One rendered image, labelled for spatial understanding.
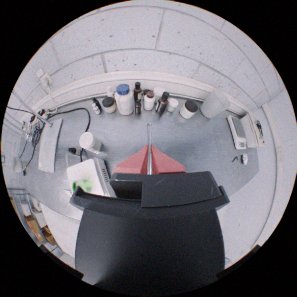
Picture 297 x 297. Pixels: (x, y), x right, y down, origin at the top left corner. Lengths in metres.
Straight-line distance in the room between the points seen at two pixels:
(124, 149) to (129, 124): 0.11
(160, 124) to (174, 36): 0.40
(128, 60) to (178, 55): 0.22
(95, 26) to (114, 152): 0.53
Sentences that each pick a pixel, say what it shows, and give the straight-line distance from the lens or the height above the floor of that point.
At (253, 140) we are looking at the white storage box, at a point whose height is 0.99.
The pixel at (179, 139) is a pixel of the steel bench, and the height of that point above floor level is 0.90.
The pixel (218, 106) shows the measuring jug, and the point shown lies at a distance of 0.51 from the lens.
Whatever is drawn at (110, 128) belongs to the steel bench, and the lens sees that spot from 0.39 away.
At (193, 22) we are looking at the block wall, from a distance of 0.47.
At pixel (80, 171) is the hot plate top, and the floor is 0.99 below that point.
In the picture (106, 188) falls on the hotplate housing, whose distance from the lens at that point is 0.29.
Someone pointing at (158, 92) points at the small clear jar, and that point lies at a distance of 0.43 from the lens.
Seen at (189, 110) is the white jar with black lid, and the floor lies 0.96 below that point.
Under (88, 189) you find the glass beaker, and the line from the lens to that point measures 0.27.
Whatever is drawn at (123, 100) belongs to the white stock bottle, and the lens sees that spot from 0.34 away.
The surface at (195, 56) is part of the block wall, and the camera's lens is 0.50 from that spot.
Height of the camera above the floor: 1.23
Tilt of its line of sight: 75 degrees down
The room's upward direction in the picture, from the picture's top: 28 degrees clockwise
